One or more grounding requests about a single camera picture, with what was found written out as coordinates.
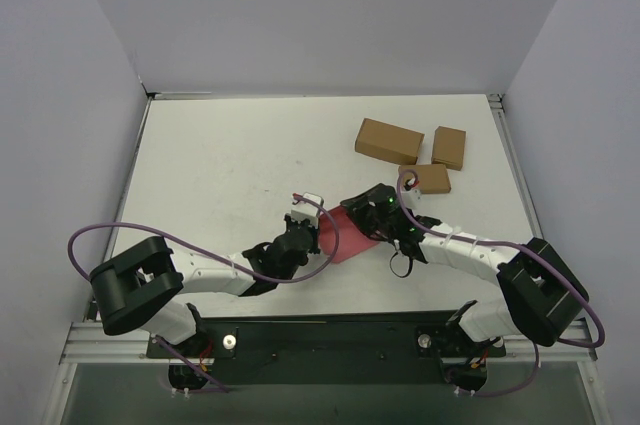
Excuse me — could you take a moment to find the large brown cardboard box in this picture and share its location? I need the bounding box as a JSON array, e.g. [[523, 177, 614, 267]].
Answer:
[[354, 118, 424, 165]]

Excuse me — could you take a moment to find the brown cardboard box front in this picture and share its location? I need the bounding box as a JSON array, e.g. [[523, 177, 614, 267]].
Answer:
[[398, 164, 451, 194]]

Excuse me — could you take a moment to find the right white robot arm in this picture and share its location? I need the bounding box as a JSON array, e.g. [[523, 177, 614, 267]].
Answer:
[[340, 183, 589, 347]]

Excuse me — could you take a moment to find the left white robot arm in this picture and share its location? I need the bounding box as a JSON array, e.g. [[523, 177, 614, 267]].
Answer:
[[89, 212, 320, 357]]

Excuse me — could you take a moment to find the aluminium frame rail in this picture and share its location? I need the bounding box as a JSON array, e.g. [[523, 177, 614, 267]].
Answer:
[[59, 320, 597, 365]]

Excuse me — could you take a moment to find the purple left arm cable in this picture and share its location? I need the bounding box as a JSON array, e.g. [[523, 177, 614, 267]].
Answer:
[[67, 192, 341, 296]]

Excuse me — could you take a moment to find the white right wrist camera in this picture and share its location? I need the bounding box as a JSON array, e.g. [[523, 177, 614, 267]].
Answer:
[[401, 185, 422, 210]]

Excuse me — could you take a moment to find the pink cardboard box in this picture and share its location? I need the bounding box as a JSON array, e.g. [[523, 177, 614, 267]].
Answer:
[[318, 206, 378, 264]]

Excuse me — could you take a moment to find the small brown box right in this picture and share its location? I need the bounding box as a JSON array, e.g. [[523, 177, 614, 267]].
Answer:
[[431, 126, 466, 171]]

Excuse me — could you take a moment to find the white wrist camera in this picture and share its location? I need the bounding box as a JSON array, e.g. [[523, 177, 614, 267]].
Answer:
[[401, 185, 422, 210], [290, 192, 324, 228]]

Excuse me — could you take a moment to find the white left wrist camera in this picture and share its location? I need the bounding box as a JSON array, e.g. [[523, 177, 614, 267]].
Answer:
[[290, 192, 324, 228]]

